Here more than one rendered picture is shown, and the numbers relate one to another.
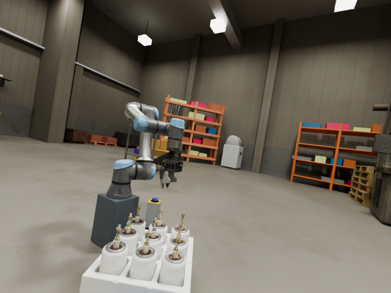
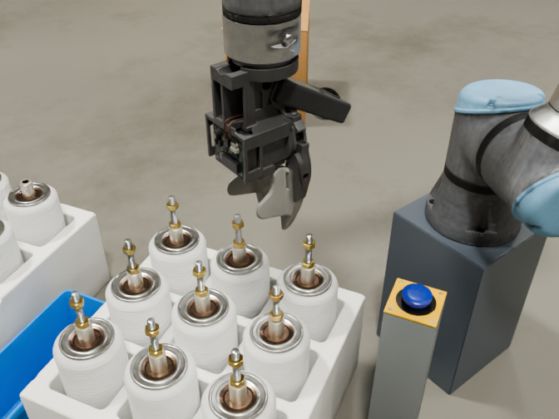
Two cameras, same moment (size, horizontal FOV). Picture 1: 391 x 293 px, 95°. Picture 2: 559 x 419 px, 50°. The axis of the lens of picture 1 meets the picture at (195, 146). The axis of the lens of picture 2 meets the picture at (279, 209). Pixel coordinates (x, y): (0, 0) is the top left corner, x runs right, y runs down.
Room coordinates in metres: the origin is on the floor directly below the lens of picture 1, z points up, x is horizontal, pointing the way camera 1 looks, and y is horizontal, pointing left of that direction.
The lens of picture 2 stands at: (1.17, -0.41, 0.90)
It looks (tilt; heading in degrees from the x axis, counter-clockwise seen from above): 37 degrees down; 113
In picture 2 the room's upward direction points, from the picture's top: straight up
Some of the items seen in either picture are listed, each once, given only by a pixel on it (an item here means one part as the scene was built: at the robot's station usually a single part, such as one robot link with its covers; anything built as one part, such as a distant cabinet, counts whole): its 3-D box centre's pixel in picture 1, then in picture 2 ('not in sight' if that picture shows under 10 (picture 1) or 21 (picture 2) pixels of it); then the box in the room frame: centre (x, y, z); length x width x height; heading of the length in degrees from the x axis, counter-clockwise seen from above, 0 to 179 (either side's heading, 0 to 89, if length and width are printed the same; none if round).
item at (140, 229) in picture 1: (134, 238); (305, 320); (0.94, 0.24, 0.16); 0.10 x 0.10 x 0.18
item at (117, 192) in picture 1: (120, 188); (477, 192); (1.15, 0.44, 0.35); 0.15 x 0.15 x 0.10
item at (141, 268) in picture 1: (141, 274); (144, 325); (0.70, 0.13, 0.16); 0.10 x 0.10 x 0.18
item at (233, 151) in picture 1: (233, 152); not in sight; (7.15, -1.51, 0.65); 0.66 x 0.59 x 1.30; 61
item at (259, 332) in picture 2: (158, 225); (276, 332); (0.94, 0.12, 0.25); 0.08 x 0.08 x 0.01
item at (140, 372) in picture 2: (178, 240); (159, 366); (0.82, 0.01, 0.25); 0.08 x 0.08 x 0.01
